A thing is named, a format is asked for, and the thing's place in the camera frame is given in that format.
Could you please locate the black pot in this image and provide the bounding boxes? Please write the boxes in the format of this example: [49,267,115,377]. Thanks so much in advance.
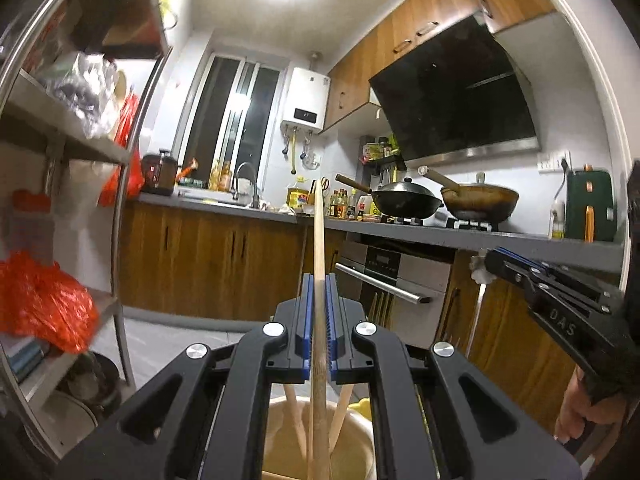
[55,352,124,424]

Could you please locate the wooden cabinet beside oven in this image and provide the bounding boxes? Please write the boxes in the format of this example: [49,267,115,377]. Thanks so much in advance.
[435,255,627,413]

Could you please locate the silver flower spoon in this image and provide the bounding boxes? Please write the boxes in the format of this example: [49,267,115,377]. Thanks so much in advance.
[465,250,491,361]

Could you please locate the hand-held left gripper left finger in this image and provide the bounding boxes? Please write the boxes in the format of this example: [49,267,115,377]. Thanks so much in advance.
[55,272,316,480]

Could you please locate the row of condiment bottles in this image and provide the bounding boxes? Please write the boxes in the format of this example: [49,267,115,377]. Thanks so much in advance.
[326,187,372,222]

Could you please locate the wall spice rack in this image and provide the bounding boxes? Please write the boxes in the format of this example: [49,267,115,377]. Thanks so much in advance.
[359,135,407,179]

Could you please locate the grey countertop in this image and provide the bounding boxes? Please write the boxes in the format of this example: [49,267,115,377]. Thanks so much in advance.
[137,192,626,272]

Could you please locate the wooden base cabinet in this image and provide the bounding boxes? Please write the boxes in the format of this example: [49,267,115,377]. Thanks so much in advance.
[117,199,347,322]

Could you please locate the wooden wall cabinets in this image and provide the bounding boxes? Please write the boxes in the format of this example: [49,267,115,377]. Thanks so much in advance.
[320,0,557,134]

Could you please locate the yellow oil bottle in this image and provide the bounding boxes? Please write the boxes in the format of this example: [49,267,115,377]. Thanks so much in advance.
[286,177,312,212]

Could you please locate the metal faucet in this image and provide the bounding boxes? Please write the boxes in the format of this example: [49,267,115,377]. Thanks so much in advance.
[232,161,262,209]

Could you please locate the dark red electric pot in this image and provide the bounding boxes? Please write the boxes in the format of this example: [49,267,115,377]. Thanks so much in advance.
[141,149,180,196]

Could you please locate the metal storage rack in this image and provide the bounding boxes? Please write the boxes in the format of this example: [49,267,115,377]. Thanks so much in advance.
[0,0,177,463]

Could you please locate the kitchen window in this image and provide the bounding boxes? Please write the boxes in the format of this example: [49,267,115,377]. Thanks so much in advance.
[179,50,289,194]

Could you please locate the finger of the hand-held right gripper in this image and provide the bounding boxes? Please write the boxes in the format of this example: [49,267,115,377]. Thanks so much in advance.
[495,246,625,307]
[483,250,609,314]

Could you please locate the white power outlet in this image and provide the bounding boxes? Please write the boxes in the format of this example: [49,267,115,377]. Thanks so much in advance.
[537,151,572,174]

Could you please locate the stainless built-in oven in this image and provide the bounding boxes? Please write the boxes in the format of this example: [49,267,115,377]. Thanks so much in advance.
[332,240,457,332]

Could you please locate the clear plastic bag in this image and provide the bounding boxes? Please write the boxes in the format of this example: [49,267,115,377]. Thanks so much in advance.
[45,52,127,139]

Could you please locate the white water heater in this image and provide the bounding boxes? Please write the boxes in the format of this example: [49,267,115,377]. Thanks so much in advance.
[279,66,332,134]

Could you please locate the wooden chopstick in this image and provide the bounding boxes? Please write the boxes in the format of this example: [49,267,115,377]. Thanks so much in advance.
[283,385,307,461]
[327,385,354,454]
[306,179,331,480]

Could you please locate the brown wok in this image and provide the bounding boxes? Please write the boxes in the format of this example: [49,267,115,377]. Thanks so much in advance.
[417,165,520,224]

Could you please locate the person's right hand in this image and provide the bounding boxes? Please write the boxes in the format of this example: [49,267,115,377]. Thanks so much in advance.
[554,367,631,445]

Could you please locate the black range hood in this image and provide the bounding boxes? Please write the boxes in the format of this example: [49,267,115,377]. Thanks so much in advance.
[369,12,542,168]

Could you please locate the floral ceramic utensil holder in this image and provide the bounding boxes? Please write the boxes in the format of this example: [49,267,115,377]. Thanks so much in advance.
[261,394,379,480]

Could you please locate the dark green appliance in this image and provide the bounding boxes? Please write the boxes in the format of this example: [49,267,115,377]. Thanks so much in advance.
[565,166,617,244]

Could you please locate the orange plastic bag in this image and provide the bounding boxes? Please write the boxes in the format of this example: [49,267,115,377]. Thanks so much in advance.
[0,251,100,354]
[97,92,147,207]

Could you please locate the black wok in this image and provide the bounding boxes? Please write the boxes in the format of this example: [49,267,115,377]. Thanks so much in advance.
[335,173,445,220]

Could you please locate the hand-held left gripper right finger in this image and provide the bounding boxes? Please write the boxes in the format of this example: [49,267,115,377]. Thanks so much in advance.
[325,272,583,480]

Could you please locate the gas stove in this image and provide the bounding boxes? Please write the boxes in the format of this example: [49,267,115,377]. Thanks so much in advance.
[379,212,502,232]

